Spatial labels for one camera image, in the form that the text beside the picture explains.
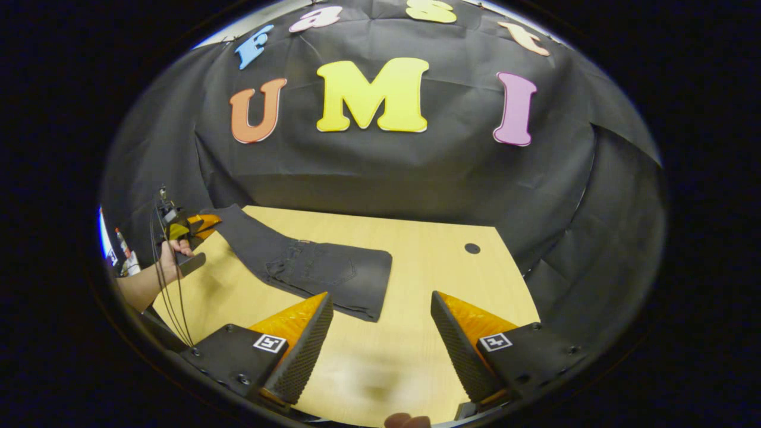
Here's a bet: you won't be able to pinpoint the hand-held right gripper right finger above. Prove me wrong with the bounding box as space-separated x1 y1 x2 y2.
430 290 586 408

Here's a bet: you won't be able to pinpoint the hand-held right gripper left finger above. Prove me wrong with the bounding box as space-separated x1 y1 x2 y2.
181 291 335 411

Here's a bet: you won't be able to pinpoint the dark grey jeans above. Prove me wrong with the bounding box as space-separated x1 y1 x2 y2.
199 204 394 323

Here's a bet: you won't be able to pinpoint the black backdrop cloth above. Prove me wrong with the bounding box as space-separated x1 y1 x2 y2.
101 0 663 357

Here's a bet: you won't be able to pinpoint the black cable bundle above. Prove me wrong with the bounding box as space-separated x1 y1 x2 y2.
149 202 196 348

